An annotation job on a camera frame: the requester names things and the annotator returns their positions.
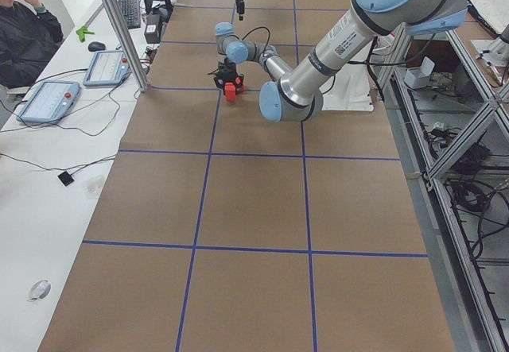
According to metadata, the black keyboard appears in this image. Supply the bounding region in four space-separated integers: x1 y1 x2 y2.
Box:
118 0 142 29

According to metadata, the far blue teach pendant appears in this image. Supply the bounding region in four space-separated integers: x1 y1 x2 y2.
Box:
83 50 130 87

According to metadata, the blue teach pendant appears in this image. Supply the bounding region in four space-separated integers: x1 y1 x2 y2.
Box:
83 50 130 87
17 80 81 125

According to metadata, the black computer mouse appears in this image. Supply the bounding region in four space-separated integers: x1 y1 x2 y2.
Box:
87 41 106 52

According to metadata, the green plastic tool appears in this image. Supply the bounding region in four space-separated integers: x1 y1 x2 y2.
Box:
76 26 95 43

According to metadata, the near blue teach pendant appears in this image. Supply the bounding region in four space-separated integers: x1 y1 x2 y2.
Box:
17 80 81 125

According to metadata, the white open box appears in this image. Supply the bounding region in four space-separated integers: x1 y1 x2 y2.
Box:
404 56 435 90

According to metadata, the small black square device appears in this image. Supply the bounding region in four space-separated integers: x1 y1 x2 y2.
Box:
57 171 75 187

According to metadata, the seated person black jacket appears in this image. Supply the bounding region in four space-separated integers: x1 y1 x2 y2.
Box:
1 0 64 89

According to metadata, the clear tape roll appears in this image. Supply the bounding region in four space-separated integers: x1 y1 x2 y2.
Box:
27 280 52 302

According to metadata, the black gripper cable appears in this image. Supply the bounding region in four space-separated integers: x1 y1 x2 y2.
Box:
238 26 279 57

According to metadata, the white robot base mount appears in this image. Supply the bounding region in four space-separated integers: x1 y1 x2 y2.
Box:
321 68 374 112

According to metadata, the aluminium frame post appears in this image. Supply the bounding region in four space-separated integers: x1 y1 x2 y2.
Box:
101 0 148 92

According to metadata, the pendant black cable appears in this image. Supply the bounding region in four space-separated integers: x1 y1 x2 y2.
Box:
0 68 138 172

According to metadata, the aluminium frame rack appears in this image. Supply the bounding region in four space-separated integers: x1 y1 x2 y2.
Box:
373 21 508 351

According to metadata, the black cable bundle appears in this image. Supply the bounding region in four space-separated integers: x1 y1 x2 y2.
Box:
441 168 509 265

